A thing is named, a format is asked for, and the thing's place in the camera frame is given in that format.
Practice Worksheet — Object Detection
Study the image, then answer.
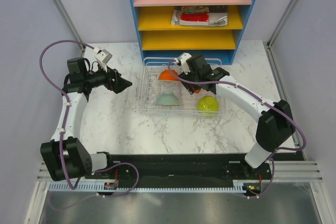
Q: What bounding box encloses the white slotted cable duct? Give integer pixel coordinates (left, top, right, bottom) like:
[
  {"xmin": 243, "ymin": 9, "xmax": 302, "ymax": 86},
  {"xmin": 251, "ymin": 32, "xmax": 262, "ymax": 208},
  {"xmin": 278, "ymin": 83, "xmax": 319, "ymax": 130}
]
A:
[{"xmin": 48, "ymin": 182, "xmax": 246, "ymax": 194}]

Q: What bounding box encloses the pale green bowl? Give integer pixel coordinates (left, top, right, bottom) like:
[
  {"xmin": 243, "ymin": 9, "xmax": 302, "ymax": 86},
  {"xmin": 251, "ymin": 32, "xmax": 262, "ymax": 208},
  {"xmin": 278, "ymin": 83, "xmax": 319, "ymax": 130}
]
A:
[{"xmin": 155, "ymin": 92, "xmax": 180, "ymax": 106}]

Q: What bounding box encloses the lime green bowl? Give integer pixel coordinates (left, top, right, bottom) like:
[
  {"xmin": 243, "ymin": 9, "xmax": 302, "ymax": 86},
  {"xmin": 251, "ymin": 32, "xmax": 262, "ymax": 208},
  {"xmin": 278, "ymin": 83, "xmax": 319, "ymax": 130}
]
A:
[{"xmin": 197, "ymin": 95, "xmax": 220, "ymax": 112}]

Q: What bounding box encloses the blue shelf unit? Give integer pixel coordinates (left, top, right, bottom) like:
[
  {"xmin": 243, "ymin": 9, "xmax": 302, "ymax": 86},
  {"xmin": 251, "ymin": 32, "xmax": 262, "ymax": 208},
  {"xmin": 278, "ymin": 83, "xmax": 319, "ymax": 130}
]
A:
[{"xmin": 130, "ymin": 0, "xmax": 256, "ymax": 65}]

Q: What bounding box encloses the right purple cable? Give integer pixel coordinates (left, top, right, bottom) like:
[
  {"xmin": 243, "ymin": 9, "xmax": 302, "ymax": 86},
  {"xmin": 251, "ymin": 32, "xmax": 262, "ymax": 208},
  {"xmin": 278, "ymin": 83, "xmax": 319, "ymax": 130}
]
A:
[{"xmin": 167, "ymin": 58, "xmax": 308, "ymax": 200}]

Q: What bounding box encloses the clear wire dish rack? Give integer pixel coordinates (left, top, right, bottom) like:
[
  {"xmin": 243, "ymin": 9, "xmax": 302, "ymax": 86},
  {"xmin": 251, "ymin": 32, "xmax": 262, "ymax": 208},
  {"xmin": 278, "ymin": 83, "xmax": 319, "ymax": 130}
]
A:
[{"xmin": 139, "ymin": 57, "xmax": 226, "ymax": 117}]

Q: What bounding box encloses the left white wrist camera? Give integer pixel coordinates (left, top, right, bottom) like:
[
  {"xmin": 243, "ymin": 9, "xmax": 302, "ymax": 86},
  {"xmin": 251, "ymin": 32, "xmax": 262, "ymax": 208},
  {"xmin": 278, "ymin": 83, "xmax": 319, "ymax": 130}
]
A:
[{"xmin": 93, "ymin": 47, "xmax": 112, "ymax": 72}]

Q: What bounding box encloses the red cover magazine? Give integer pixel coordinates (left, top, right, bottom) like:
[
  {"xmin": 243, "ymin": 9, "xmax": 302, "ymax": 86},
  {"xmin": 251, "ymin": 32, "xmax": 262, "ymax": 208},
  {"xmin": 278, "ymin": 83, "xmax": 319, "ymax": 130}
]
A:
[{"xmin": 171, "ymin": 6, "xmax": 209, "ymax": 27}]

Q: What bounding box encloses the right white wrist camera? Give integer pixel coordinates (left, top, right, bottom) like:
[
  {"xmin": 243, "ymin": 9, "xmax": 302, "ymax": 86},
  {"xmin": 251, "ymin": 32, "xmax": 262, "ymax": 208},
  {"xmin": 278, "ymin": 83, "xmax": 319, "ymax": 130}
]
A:
[{"xmin": 174, "ymin": 52, "xmax": 192, "ymax": 74}]

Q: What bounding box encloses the spiral notebook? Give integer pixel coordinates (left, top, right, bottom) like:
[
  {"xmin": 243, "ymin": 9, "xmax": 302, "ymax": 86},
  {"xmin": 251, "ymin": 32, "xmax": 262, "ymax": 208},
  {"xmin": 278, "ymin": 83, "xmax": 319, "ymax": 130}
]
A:
[{"xmin": 209, "ymin": 5, "xmax": 228, "ymax": 27}]

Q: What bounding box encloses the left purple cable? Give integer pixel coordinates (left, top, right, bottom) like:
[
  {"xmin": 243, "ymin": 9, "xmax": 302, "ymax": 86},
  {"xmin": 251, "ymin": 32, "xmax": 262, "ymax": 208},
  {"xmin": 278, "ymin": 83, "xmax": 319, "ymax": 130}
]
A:
[{"xmin": 38, "ymin": 39, "xmax": 140, "ymax": 210}]

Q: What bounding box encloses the purple cable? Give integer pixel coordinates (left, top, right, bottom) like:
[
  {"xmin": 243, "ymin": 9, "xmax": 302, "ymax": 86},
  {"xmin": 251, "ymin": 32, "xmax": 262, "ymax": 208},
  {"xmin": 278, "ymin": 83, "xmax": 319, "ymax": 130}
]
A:
[
  {"xmin": 38, "ymin": 39, "xmax": 140, "ymax": 210},
  {"xmin": 167, "ymin": 58, "xmax": 308, "ymax": 200}
]

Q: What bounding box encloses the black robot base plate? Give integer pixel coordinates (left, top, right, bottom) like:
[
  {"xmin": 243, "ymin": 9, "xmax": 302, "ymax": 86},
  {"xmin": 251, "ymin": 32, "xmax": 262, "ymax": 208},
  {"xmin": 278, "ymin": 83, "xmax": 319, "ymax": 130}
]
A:
[{"xmin": 87, "ymin": 154, "xmax": 271, "ymax": 189}]

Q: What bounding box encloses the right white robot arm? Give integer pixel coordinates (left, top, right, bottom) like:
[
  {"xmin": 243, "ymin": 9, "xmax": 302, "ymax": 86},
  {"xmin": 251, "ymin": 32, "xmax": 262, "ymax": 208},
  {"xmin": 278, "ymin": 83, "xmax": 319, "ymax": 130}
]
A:
[{"xmin": 174, "ymin": 53, "xmax": 296, "ymax": 179}]

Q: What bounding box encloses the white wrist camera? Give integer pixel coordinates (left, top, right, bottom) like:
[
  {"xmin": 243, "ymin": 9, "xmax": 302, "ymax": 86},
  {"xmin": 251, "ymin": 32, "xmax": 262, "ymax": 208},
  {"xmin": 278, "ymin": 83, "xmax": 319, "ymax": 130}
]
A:
[
  {"xmin": 174, "ymin": 52, "xmax": 192, "ymax": 74},
  {"xmin": 93, "ymin": 47, "xmax": 112, "ymax": 72}
]

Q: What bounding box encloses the aluminium frame rail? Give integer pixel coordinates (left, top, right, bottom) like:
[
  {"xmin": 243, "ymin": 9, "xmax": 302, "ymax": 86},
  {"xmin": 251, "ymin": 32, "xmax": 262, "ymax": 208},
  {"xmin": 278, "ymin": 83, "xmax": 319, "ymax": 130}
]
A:
[{"xmin": 38, "ymin": 159, "xmax": 323, "ymax": 183}]

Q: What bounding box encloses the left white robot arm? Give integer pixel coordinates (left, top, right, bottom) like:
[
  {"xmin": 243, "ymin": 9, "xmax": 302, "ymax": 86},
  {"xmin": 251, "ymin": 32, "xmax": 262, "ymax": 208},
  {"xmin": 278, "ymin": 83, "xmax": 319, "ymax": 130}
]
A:
[{"xmin": 40, "ymin": 58, "xmax": 132, "ymax": 181}]

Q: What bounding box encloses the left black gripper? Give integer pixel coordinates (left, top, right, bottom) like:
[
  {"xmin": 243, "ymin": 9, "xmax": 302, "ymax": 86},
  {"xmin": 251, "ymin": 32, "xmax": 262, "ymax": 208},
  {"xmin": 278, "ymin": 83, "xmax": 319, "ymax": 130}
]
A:
[{"xmin": 84, "ymin": 62, "xmax": 132, "ymax": 94}]

